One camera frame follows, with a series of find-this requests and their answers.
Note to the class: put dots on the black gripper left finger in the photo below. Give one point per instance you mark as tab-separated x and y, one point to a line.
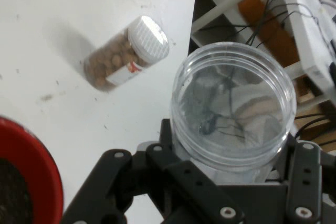
170	176

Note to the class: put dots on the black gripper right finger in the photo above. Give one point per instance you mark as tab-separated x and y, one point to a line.
304	182

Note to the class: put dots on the tall clear plastic jar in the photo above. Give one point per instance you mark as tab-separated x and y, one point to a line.
236	98

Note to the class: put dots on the red bowl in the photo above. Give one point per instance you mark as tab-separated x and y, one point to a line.
44	161

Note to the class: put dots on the white-lidded jar brown contents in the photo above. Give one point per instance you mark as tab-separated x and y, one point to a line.
118	58

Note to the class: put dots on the orange cardboard box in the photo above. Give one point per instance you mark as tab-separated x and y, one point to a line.
270	30

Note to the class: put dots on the white shelf frame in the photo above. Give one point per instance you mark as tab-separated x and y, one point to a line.
304	24

